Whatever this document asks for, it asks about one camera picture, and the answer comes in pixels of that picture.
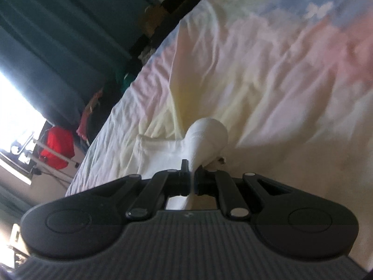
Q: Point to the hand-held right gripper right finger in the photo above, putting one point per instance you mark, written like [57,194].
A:
[198,182]

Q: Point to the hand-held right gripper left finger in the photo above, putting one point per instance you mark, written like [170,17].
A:
[184,182]

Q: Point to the white garment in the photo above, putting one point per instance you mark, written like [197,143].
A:
[205,140]

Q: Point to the pink clothes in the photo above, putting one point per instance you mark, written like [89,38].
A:
[87,113]

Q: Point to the green cloth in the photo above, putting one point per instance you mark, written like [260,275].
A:
[125,80]

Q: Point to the pastel printed bed sheet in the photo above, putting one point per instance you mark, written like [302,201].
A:
[262,78]

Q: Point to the white metal rack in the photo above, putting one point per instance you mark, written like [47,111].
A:
[58,155]

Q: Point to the red bag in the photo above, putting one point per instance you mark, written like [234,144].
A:
[56,145]

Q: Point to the brown cardboard box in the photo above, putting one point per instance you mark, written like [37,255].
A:
[153,17]

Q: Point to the black suitcase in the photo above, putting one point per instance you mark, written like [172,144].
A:
[180,3]

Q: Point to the teal curtain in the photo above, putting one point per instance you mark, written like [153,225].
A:
[58,35]

